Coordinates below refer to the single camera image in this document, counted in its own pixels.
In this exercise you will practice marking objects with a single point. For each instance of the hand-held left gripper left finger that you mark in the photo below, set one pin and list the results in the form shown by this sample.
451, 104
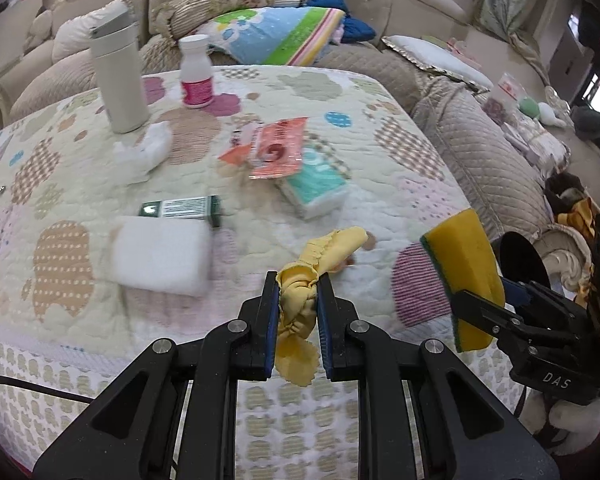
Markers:
270, 325

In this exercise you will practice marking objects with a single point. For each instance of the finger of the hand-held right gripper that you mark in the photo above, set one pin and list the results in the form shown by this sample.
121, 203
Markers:
517, 292
485, 312

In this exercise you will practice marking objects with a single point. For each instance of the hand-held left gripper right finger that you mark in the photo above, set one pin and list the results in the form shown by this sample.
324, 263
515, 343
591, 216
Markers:
325, 325

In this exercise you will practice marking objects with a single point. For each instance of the yellow knotted cloth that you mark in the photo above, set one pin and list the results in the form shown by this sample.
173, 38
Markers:
300, 305

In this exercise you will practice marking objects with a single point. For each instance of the black trash bin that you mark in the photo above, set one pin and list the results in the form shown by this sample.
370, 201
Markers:
522, 260

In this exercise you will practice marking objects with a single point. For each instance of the yellow green sponge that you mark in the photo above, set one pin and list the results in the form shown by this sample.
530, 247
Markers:
472, 265

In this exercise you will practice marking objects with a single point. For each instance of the teal tissue pack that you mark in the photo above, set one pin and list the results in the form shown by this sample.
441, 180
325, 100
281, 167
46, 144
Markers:
315, 190

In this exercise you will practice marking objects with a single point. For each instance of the orange snack packet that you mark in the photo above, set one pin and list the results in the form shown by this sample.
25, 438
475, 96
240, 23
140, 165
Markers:
280, 150

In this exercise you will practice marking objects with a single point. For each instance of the yellow red cloth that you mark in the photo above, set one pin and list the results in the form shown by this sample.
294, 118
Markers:
580, 215

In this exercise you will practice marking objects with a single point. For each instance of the dark furry item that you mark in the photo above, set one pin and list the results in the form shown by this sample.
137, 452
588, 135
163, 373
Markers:
560, 187

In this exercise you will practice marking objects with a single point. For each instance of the white foam block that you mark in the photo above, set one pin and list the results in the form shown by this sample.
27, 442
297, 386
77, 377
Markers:
160, 255

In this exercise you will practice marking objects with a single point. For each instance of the dark green box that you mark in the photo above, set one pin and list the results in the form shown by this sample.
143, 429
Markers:
185, 207

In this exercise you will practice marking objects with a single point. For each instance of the white plush toy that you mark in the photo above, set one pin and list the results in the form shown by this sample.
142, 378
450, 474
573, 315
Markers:
552, 112

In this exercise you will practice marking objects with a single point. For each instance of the green round toy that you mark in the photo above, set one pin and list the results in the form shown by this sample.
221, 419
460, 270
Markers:
530, 107

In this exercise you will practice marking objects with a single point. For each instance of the white pink printed wrapper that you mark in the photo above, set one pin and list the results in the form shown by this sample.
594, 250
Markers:
242, 140

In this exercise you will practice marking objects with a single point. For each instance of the dark padded jacket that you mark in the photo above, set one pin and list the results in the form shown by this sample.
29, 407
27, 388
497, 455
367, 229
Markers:
595, 120

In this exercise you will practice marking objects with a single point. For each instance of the clear plastic bag pink contents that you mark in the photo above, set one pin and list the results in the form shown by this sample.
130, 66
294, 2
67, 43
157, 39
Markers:
505, 95

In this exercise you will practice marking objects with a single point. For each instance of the crumpled white tissue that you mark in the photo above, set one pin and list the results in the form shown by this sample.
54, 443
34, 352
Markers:
150, 145

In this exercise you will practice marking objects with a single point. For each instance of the white cabinet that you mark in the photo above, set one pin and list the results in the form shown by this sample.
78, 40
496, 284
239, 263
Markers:
572, 65

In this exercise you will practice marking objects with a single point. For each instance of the patchwork quilted blanket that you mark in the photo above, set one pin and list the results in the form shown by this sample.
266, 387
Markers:
80, 185

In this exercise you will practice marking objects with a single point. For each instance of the white pillow gold trim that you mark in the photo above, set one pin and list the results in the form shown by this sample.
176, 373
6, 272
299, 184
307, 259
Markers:
430, 52

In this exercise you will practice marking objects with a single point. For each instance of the white pill bottle pink label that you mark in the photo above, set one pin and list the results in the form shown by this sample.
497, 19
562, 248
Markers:
196, 75

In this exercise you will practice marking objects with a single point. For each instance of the dark hanging garment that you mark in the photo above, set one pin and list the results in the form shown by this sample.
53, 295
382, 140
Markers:
592, 20

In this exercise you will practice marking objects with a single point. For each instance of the white thermos bottle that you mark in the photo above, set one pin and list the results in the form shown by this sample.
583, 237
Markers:
120, 85

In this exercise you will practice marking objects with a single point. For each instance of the pale green floral curtain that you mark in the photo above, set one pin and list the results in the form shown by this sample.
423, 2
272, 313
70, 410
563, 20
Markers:
510, 5

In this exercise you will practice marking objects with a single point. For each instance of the colourful striped pillow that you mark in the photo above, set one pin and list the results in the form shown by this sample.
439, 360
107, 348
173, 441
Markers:
280, 35

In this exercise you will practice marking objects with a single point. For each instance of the blue knitted cloth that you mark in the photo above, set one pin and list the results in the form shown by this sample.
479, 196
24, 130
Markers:
357, 27

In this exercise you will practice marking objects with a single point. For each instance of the striped floral roll pillow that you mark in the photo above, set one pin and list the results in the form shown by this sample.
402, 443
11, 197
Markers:
220, 5

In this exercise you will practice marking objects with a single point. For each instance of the plain white pillow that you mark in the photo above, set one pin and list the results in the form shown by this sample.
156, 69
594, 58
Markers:
80, 30

